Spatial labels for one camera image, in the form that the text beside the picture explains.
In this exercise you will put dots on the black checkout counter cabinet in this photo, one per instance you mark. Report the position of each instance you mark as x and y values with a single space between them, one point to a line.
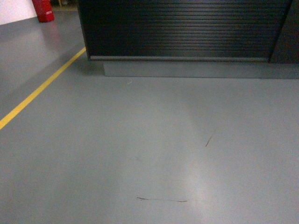
191 38

